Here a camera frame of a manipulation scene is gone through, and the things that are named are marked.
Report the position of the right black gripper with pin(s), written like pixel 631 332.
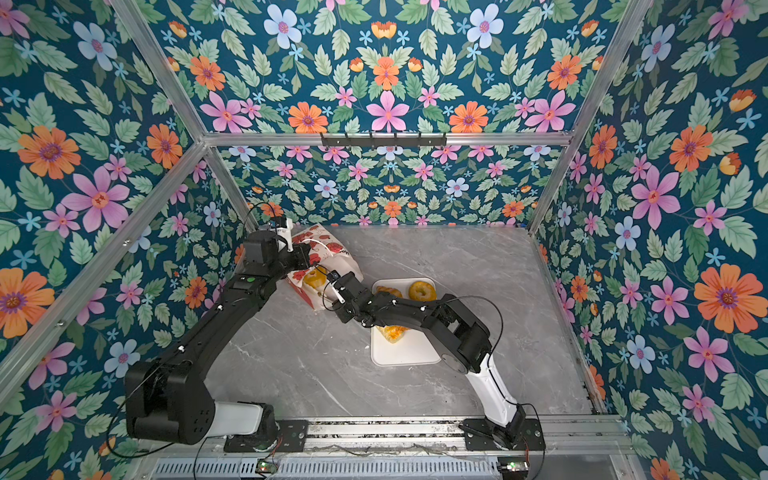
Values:
pixel 339 309

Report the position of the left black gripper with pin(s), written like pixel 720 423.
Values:
pixel 299 254

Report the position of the yellow fake croissant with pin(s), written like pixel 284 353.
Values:
pixel 393 291

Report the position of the yellow fake ring bread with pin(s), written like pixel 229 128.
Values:
pixel 392 334

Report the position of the red white paper bag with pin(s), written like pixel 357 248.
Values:
pixel 327 253

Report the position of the yellow fake bagel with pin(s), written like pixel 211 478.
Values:
pixel 422 291

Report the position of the yellow fluted fake cake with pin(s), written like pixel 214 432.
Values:
pixel 315 279

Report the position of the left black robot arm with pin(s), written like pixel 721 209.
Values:
pixel 167 399

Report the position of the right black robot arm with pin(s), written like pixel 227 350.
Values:
pixel 456 334

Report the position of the white rectangular tray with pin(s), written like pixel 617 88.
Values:
pixel 414 349

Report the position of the black hook rack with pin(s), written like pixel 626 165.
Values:
pixel 371 140

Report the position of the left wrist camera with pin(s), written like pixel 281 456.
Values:
pixel 283 227

